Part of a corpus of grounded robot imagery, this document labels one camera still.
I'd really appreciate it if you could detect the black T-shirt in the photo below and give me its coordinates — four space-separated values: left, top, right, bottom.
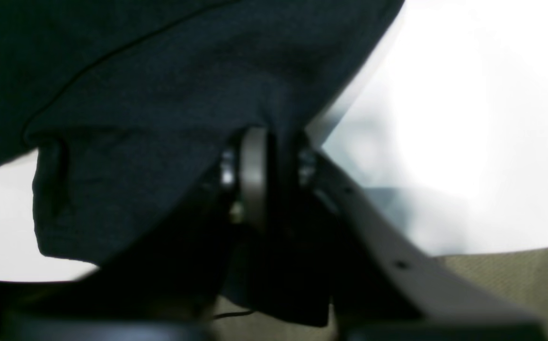
0 0 404 331

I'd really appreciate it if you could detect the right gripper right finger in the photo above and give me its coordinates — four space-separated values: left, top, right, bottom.
298 142 547 341

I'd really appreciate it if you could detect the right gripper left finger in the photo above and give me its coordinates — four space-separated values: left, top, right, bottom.
0 128 267 341

